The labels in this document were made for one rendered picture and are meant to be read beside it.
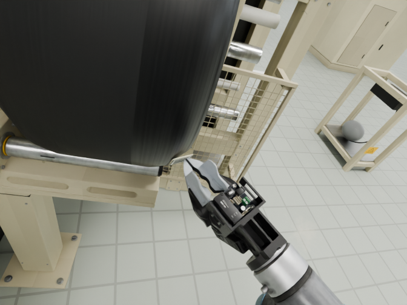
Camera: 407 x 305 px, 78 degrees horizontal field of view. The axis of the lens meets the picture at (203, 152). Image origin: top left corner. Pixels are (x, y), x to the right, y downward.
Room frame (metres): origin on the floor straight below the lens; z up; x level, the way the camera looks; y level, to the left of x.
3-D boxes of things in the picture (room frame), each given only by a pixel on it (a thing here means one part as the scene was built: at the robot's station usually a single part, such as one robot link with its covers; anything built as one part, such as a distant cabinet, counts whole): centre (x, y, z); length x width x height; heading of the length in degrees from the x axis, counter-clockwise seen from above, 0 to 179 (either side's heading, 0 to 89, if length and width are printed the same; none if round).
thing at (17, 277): (0.41, 0.53, 0.01); 0.27 x 0.27 x 0.02; 17
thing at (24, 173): (0.37, 0.25, 0.83); 0.36 x 0.09 x 0.06; 107
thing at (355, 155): (2.37, -1.36, 0.40); 0.60 x 0.35 x 0.80; 27
